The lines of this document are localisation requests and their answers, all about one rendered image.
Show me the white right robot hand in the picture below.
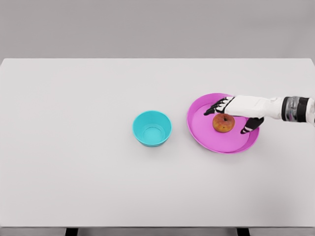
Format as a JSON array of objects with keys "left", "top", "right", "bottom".
[{"left": 203, "top": 95, "right": 269, "bottom": 135}]

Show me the pink plate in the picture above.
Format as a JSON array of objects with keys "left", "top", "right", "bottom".
[{"left": 186, "top": 92, "right": 260, "bottom": 154}]

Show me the blue bowl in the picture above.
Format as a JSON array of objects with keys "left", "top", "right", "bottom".
[{"left": 132, "top": 110, "right": 172, "bottom": 148}]

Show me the red yellow apple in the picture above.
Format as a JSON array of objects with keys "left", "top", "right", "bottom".
[{"left": 212, "top": 113, "right": 235, "bottom": 133}]

